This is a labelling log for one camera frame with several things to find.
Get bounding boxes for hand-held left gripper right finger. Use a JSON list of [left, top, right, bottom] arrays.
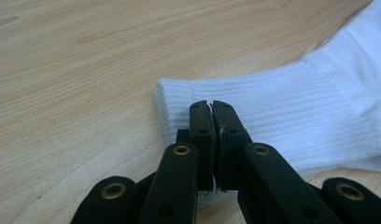
[[211, 100, 343, 224]]

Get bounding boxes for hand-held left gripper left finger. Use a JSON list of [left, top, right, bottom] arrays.
[[137, 99, 218, 224]]

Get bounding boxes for white sock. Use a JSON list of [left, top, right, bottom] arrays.
[[153, 0, 381, 208]]

